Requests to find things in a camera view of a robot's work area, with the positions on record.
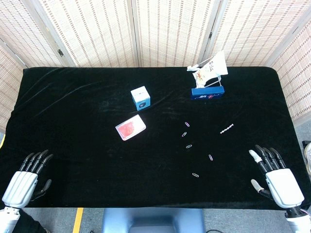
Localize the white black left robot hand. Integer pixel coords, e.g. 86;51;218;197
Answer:
1;150;54;209

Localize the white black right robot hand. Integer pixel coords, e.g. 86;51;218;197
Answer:
248;144;305;209

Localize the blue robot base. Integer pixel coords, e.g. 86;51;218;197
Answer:
101;208;207;233

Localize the white sneaker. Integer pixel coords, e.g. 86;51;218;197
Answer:
303;142;311;175

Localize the yellow floor tape strip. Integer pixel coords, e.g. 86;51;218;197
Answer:
72;208;84;233

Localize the black velvet table cloth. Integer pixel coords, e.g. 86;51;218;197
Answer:
0;66;309;210

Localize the dark blue rectangular box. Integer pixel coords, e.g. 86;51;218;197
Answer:
191;86;225;101

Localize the clear case with red card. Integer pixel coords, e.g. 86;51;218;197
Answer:
115;114;147;141

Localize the crumpled white printed paper bag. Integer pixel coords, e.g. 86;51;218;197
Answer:
186;51;229;88

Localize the blue white cube box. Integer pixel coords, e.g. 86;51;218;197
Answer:
130;85;151;112

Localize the woven bamboo folding screen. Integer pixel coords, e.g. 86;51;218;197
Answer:
0;0;311;132

